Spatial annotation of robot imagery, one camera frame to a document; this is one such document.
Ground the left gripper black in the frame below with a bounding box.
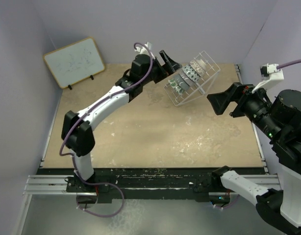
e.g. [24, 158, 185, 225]
[141, 51, 180, 86]

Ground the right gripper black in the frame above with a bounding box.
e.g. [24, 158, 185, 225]
[206, 79, 282, 139]

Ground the green leaf pattern bowl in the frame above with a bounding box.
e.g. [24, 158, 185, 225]
[168, 79, 184, 95]

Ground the blue floral pattern bowl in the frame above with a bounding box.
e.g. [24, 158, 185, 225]
[182, 64, 200, 82]

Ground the brown wheel pattern bowl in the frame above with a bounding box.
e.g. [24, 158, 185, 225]
[190, 59, 207, 76]

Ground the grey dotted red-rim bowl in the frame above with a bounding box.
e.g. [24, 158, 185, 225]
[174, 74, 190, 91]

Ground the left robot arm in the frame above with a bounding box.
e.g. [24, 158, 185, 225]
[61, 50, 182, 192]

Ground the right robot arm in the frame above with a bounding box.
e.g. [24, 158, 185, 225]
[207, 82, 301, 235]

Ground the white wire dish rack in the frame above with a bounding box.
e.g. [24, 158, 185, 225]
[164, 51, 221, 107]

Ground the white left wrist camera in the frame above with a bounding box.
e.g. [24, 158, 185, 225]
[135, 42, 152, 55]

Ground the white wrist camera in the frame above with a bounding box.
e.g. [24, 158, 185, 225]
[135, 42, 152, 55]
[251, 64, 284, 94]

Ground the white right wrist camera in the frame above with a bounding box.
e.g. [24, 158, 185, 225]
[251, 64, 284, 94]

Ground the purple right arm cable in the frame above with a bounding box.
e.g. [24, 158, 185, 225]
[276, 57, 301, 69]

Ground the small whiteboard yellow frame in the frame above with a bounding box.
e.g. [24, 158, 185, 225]
[43, 37, 105, 89]

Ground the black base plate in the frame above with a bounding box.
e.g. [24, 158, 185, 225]
[37, 167, 226, 203]

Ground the aluminium frame rail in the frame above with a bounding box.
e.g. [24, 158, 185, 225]
[22, 174, 79, 196]

